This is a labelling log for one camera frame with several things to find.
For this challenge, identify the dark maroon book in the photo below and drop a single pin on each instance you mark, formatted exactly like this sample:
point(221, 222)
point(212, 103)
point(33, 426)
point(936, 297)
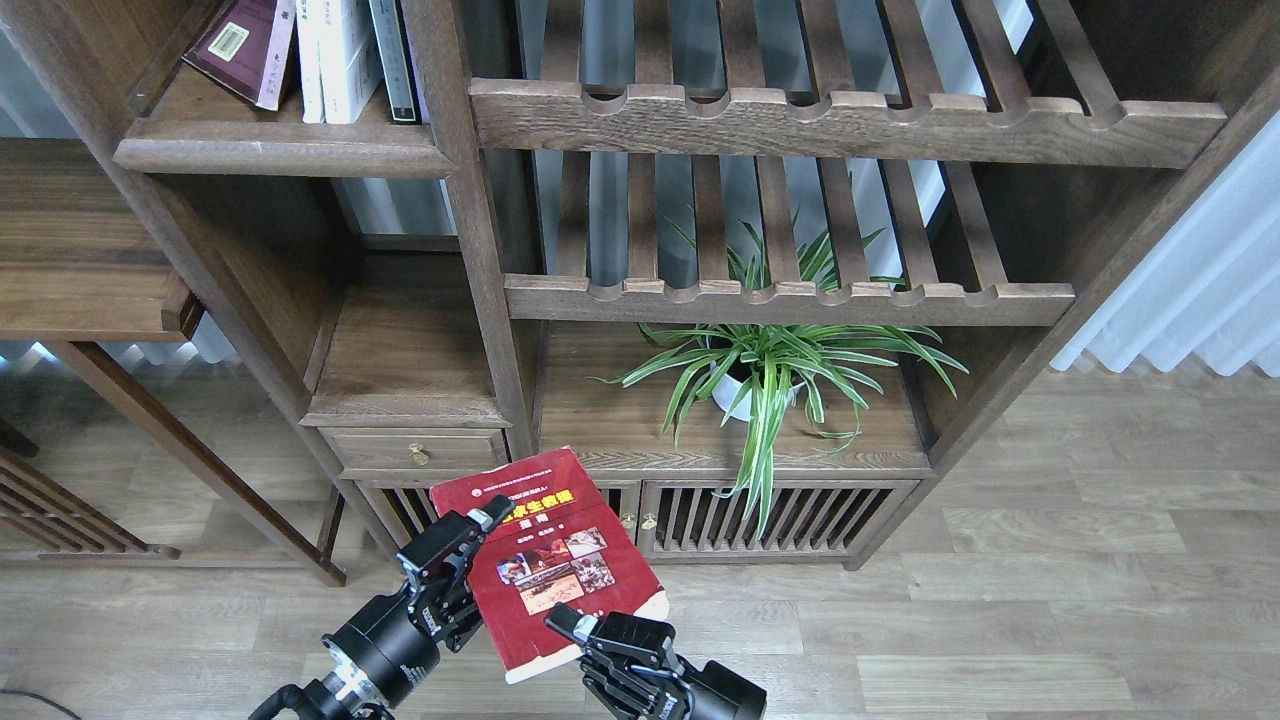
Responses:
point(247, 49)

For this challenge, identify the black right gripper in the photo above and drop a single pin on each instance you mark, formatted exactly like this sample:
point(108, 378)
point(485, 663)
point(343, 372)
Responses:
point(630, 665)

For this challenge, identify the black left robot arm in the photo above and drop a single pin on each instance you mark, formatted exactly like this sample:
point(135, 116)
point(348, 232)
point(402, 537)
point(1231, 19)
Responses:
point(308, 702)

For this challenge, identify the white plant pot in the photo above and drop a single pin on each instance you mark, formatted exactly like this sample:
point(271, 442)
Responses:
point(761, 391)

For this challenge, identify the brass drawer knob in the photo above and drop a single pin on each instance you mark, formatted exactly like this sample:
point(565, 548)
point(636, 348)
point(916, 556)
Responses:
point(418, 455)

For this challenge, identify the brass cabinet door knobs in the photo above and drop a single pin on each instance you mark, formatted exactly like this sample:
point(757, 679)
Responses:
point(647, 521)

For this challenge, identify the red book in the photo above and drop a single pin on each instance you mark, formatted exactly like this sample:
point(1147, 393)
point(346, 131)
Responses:
point(561, 543)

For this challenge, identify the grey-green upright book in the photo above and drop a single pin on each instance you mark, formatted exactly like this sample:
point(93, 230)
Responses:
point(394, 54)

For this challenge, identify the dark wooden bookshelf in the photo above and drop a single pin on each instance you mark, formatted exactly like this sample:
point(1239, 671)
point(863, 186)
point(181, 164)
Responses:
point(586, 167)

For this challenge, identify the white upright book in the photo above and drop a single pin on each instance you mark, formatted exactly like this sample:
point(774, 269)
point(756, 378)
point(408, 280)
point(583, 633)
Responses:
point(350, 68)

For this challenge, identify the white curtain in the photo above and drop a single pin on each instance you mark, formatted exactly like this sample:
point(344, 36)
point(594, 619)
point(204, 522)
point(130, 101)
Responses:
point(1209, 291)

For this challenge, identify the green spider plant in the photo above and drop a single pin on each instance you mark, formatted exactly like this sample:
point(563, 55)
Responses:
point(836, 354)

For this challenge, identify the wooden side table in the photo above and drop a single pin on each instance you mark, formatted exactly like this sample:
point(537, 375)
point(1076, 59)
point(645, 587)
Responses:
point(80, 270)

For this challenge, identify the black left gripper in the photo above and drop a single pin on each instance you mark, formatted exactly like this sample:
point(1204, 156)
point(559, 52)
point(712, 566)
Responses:
point(386, 649)

